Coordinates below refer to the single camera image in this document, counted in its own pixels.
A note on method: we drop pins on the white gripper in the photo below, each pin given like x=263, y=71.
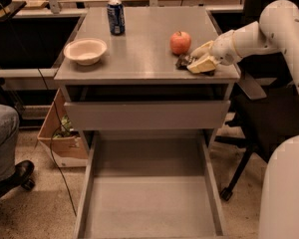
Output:
x=223, y=49

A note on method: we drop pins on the black rxbar chocolate bar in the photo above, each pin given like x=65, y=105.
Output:
x=185, y=60

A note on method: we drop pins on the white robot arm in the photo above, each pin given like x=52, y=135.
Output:
x=277, y=30

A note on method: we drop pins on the closed grey top drawer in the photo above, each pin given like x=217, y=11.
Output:
x=147, y=115

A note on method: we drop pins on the grey drawer cabinet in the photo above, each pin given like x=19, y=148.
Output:
x=138, y=66

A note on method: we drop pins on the open grey middle drawer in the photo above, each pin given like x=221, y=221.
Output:
x=150, y=186

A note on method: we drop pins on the red apple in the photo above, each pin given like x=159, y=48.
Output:
x=179, y=42

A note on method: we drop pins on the black office chair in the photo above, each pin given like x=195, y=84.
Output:
x=265, y=101

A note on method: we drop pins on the blue soda can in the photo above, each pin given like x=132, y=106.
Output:
x=116, y=17

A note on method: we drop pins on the white paper bowl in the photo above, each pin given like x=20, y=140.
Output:
x=86, y=51

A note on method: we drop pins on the cardboard box on floor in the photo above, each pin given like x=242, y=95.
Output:
x=66, y=150

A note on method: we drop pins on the person leg in jeans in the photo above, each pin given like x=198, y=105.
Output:
x=9, y=125

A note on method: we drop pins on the black shoe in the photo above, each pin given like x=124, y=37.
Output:
x=21, y=177

